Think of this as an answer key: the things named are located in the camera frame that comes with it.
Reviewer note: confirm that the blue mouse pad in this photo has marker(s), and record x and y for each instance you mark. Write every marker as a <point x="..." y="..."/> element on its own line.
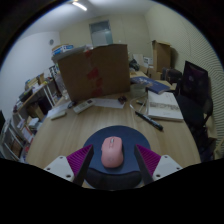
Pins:
<point x="115" y="130"/>

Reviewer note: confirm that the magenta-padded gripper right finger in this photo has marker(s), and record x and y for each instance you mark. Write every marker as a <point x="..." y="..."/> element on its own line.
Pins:
<point x="166" y="166"/>

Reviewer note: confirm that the tall open cardboard box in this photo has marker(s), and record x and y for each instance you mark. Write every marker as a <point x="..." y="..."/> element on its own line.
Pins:
<point x="162" y="56"/>

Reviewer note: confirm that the clear plastic container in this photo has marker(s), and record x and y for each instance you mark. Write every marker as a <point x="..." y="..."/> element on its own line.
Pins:
<point x="139" y="90"/>

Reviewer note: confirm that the round wall clock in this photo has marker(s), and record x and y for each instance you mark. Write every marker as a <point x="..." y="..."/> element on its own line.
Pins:
<point x="51" y="42"/>

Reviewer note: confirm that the white paper sheet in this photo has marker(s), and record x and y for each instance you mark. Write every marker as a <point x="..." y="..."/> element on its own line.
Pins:
<point x="109" y="103"/>

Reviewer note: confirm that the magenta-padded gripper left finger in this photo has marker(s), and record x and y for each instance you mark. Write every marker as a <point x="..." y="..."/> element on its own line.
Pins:
<point x="60" y="166"/>

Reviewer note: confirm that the blue book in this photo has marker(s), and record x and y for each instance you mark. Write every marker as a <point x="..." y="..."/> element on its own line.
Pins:
<point x="151" y="84"/>

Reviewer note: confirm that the large brown cardboard box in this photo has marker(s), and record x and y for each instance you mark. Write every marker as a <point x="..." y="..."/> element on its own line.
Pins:
<point x="95" y="71"/>

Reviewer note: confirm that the ceiling light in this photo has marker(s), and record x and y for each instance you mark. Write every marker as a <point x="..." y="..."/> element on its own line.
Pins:
<point x="79" y="6"/>

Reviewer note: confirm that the white remote control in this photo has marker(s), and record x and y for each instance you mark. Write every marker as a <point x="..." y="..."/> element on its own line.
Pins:
<point x="84" y="106"/>

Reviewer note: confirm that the white book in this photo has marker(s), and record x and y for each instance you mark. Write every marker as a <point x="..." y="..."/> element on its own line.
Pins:
<point x="164" y="106"/>

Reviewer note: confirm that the flat white device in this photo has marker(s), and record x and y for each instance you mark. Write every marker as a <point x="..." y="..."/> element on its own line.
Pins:
<point x="56" y="114"/>

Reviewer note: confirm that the pink computer mouse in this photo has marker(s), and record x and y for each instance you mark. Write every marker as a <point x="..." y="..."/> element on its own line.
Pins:
<point x="112" y="152"/>

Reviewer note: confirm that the cluttered shelf unit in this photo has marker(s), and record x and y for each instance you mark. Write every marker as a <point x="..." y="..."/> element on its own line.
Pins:
<point x="26" y="113"/>

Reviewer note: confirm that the black marker pen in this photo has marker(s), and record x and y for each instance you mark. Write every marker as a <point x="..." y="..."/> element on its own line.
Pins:
<point x="149" y="120"/>

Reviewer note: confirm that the black office chair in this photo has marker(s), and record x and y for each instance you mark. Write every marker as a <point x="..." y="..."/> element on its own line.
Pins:
<point x="195" y="100"/>

